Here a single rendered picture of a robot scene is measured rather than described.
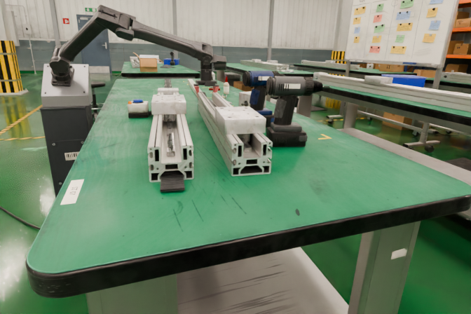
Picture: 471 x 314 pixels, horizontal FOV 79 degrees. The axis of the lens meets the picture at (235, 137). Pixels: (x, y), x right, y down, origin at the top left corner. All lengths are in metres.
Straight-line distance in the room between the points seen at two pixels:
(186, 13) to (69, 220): 12.26
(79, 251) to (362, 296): 0.71
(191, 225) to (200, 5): 12.49
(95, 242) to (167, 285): 0.19
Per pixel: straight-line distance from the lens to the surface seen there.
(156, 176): 0.70
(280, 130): 0.91
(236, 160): 0.69
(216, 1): 13.03
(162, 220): 0.55
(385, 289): 0.99
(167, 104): 0.96
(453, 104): 2.08
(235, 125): 0.73
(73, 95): 1.63
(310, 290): 1.25
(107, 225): 0.56
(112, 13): 1.36
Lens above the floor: 1.08
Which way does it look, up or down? 17 degrees down
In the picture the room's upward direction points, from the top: 2 degrees clockwise
